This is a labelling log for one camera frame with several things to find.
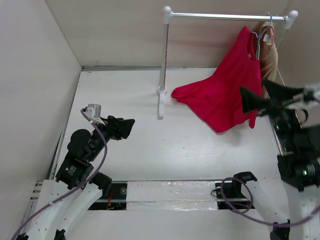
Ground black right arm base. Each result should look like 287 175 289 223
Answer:
210 181 250 210

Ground red t-shirt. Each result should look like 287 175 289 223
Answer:
171 26 262 133

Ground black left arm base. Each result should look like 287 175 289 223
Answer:
88 181 128 211

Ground white metal clothes rack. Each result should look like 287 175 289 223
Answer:
157 6 299 119

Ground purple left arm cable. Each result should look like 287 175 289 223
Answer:
11 107 109 240

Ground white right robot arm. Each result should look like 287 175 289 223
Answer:
231 79 320 240

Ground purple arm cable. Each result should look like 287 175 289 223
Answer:
11 107 109 240
219 97 320 227

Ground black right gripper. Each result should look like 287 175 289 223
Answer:
240 76 306 150

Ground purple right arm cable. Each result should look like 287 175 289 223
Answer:
219 97 320 227

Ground beige t-shirt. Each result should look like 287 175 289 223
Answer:
254 21 280 83

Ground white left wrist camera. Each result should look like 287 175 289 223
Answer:
81 104 105 125

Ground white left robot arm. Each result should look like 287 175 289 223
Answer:
12 115 135 240

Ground pink hanger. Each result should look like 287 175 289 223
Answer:
268 27 275 46

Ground light blue wire hanger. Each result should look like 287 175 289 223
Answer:
251 12 275 59

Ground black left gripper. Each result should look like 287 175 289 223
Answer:
87 114 134 161

